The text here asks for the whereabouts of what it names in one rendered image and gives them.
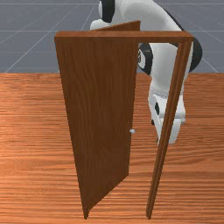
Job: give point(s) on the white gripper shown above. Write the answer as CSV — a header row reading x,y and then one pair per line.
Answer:
x,y
180,112

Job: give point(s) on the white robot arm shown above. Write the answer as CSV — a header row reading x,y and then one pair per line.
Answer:
x,y
161,64

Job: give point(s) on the brown wooden door leaf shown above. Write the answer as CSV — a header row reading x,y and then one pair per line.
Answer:
x,y
99,116

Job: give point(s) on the brown wooden door frame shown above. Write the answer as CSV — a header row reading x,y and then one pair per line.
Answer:
x,y
116,36

